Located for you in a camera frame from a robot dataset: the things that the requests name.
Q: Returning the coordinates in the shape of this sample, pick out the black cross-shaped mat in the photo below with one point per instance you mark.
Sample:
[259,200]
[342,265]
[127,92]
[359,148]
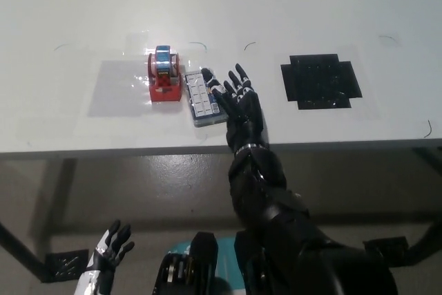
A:
[317,81]

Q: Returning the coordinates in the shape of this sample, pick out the black floor plate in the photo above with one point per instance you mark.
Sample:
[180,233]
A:
[386,250]
[64,265]

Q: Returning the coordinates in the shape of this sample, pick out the black table leg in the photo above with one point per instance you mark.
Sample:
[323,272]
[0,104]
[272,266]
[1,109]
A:
[24,251]
[430,157]

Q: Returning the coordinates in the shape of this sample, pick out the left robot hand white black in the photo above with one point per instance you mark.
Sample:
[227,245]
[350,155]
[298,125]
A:
[103,260]

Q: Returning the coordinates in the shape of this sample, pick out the clear plastic screw box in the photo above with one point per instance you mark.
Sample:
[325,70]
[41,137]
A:
[199,99]

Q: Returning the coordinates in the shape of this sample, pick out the red tape dispenser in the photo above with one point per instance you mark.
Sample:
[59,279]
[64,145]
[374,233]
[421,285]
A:
[165,81]

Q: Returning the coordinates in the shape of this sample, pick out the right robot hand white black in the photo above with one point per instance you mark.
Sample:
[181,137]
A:
[243,112]

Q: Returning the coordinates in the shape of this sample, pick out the robot torso black teal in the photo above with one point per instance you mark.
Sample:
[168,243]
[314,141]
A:
[193,267]

